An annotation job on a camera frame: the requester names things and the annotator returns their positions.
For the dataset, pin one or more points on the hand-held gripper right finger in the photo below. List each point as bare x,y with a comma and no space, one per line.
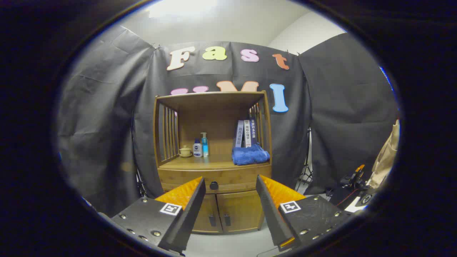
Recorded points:
267,210

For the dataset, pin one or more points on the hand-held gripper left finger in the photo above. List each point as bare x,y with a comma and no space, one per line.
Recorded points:
192,214

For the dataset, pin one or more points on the black drawer knob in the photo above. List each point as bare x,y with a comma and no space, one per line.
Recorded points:
214,185

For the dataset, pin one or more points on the wooden drawer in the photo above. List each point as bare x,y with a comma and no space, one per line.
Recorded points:
232,176

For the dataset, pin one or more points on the wooden cabinet door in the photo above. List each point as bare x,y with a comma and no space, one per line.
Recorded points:
242,210
207,217

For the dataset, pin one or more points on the wooden countertop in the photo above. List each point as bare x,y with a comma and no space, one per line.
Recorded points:
217,162

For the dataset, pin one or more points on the wooden cabinet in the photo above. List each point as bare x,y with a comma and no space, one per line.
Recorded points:
214,114

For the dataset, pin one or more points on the black light stand tripod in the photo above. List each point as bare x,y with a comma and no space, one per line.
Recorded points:
305,167

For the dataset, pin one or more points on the blue towel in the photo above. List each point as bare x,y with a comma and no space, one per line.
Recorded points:
250,155

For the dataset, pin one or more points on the cream lidded teacup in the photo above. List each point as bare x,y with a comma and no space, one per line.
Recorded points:
185,151

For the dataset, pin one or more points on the white bottle with blue cap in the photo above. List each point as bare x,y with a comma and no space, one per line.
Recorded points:
197,149

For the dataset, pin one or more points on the blue pump bottle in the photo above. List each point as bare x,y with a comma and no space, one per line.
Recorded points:
204,146

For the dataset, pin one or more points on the white spine book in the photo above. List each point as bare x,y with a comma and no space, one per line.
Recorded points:
247,134

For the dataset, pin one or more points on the dark blue book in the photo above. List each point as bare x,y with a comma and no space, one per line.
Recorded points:
253,130

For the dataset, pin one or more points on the grey book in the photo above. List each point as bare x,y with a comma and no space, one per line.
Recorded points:
239,134

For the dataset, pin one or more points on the black and orange gripper device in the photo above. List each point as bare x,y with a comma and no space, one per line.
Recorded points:
353,180

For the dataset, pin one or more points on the beige bag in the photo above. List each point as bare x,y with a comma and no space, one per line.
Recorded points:
387,157

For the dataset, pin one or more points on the black backdrop cloth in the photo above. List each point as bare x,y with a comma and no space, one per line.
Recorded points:
107,107

